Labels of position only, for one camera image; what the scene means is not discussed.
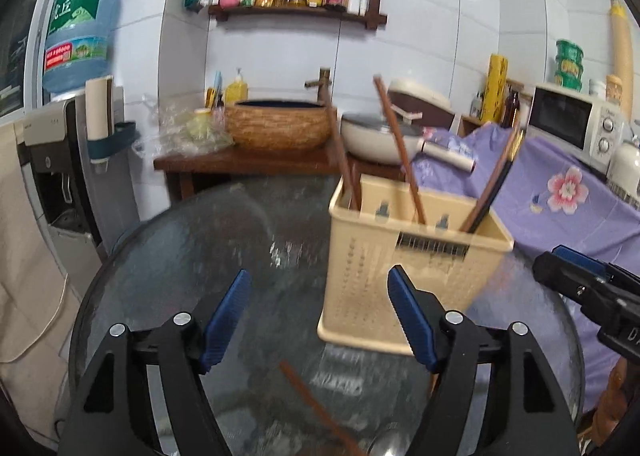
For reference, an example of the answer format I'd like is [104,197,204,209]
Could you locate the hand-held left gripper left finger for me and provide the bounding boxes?
[57,269,253,456]

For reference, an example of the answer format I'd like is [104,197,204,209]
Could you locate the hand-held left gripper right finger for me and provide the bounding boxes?
[387,264,584,456]

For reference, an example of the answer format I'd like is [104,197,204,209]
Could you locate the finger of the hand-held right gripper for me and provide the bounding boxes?
[550,245,610,278]
[532,252,602,308]

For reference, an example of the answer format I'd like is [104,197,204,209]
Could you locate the cream plastic utensil holder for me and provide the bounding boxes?
[317,173,515,356]

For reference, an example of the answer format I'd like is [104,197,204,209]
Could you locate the person's right hand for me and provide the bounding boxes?
[595,356,640,447]

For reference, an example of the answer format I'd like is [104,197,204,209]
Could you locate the purple floral cloth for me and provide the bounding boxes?
[410,123,640,412]

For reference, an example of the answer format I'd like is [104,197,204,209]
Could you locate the white electric kettle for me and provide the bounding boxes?
[606,136,640,209]

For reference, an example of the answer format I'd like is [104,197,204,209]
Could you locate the white microwave oven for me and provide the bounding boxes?
[527,82,626,167]

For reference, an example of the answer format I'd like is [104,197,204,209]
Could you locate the wooden counter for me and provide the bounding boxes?
[153,146,416,202]

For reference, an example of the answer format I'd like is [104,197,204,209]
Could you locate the brown glass bottle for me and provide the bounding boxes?
[501,88,521,129]

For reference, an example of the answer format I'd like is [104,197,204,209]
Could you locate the white pan with lid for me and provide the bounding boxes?
[340,112,477,174]

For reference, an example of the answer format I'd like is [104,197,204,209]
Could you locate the yellow wrap roll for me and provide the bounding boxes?
[481,54,510,124]

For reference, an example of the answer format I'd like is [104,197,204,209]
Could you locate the green instant noodle bowls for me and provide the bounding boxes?
[554,39,585,92]

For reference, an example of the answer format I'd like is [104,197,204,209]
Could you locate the clear plastic bags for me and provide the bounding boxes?
[132,93,236,157]

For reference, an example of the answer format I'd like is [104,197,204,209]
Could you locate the woven basin sink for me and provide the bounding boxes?
[223,99,340,153]

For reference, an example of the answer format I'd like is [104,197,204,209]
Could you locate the tall stack of paper cups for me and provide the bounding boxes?
[609,0,636,107]

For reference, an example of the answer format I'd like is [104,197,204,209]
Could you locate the teal cup holder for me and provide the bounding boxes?
[89,121,141,172]

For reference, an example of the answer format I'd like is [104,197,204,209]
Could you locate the brown white rice cooker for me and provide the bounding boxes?
[387,78,457,134]

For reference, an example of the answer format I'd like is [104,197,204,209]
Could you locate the white water dispenser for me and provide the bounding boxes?
[17,98,108,262]

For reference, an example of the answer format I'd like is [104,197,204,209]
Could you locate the toothbrush cup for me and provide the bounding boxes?
[206,71,226,112]

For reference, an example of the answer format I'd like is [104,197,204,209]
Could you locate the yellow soap dispenser bottle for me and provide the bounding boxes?
[225,68,249,107]

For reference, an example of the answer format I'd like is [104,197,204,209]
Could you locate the white paper cup tube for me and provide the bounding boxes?
[85,76,115,142]

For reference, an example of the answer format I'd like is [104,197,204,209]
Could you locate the bronze faucet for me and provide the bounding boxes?
[304,67,335,109]

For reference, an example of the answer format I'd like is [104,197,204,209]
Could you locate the blue water jug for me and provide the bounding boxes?
[41,0,122,96]

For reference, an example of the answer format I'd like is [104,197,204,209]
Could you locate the sliding window frame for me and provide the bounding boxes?
[0,0,66,119]

